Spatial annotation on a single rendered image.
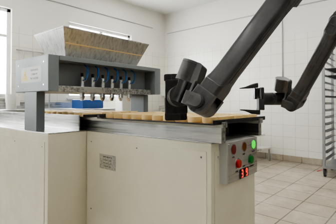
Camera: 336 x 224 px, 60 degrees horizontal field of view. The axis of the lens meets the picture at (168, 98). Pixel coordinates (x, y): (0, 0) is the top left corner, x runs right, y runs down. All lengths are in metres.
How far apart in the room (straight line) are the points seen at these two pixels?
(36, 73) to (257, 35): 1.01
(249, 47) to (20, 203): 1.30
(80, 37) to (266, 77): 4.26
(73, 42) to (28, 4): 3.67
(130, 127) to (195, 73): 0.53
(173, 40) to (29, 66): 5.36
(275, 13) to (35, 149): 1.13
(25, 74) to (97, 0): 4.37
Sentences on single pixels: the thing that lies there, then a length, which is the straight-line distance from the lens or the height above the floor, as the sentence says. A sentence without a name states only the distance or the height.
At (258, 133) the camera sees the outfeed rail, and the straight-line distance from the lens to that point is 1.21.
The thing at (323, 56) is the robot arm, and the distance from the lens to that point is 1.28.
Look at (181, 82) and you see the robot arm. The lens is 0.76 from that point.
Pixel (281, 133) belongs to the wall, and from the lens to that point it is 5.29.
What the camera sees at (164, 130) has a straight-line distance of 1.09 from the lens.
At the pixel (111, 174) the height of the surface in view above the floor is 0.66.
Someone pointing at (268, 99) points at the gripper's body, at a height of 0.98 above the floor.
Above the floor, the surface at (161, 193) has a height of 0.64.
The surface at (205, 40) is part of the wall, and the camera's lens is 6.12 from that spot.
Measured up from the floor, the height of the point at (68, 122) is 0.87.
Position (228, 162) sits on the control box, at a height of 0.77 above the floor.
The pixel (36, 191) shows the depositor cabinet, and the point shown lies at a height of 0.57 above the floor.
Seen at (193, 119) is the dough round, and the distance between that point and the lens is 0.98.
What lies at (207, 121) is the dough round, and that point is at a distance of 0.95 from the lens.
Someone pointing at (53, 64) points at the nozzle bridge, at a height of 1.13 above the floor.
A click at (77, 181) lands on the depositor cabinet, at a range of 1.46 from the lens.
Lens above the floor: 0.97
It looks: 1 degrees up
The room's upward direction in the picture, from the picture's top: straight up
